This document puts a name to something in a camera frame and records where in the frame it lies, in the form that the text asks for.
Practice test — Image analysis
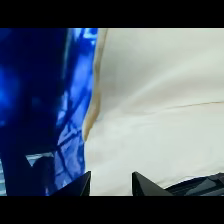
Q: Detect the cream white shirt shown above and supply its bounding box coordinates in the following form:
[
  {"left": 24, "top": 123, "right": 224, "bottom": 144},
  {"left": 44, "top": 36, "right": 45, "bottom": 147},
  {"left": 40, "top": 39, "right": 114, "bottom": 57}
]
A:
[{"left": 82, "top": 27, "right": 224, "bottom": 197}]

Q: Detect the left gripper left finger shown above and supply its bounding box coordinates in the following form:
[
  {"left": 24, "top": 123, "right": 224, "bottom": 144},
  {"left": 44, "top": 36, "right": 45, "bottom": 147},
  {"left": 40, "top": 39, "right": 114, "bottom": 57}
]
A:
[{"left": 57, "top": 170, "right": 92, "bottom": 197}]

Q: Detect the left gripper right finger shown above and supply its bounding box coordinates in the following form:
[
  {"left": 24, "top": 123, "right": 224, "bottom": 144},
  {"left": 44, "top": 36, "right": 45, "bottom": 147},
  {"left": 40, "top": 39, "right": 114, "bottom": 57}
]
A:
[{"left": 131, "top": 171, "right": 174, "bottom": 197}]

